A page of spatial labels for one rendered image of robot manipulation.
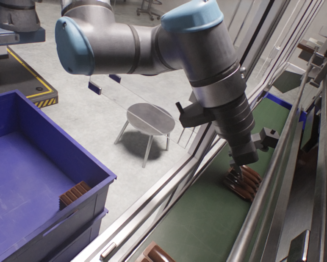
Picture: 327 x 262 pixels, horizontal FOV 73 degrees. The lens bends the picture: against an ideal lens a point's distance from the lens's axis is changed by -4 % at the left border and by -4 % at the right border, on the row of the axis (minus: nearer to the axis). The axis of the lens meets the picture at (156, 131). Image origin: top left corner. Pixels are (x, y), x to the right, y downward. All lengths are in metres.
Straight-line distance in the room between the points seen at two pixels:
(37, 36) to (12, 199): 0.72
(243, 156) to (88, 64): 0.32
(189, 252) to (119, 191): 0.90
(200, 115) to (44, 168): 0.77
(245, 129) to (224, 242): 0.20
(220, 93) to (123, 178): 1.01
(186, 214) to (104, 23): 0.35
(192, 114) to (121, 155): 1.04
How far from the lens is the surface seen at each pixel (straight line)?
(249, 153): 0.46
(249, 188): 0.53
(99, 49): 0.39
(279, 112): 1.07
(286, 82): 1.20
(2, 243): 0.89
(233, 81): 0.39
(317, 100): 0.71
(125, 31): 0.42
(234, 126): 0.42
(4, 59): 1.62
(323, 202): 0.28
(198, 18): 0.36
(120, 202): 1.22
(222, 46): 0.37
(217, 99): 0.39
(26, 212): 0.93
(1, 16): 1.21
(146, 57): 0.43
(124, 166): 1.37
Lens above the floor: 1.01
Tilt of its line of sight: 37 degrees down
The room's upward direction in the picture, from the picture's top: 19 degrees clockwise
